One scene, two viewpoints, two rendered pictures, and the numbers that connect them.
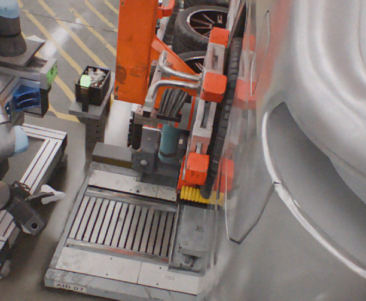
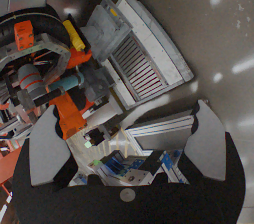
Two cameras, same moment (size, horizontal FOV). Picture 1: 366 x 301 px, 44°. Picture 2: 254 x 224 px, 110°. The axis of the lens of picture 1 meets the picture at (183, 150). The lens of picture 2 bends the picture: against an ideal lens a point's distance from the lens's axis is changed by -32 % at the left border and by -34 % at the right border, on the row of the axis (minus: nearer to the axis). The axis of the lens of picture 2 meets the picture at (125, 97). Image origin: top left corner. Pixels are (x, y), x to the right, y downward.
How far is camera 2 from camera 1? 1.30 m
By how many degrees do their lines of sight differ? 2
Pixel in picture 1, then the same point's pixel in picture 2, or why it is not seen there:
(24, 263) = (191, 96)
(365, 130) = not seen: outside the picture
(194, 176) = (23, 28)
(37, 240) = (177, 100)
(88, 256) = (163, 68)
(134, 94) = (75, 118)
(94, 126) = (113, 121)
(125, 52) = not seen: hidden behind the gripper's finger
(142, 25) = not seen: hidden behind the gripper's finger
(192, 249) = (111, 23)
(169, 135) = (62, 83)
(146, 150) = (92, 91)
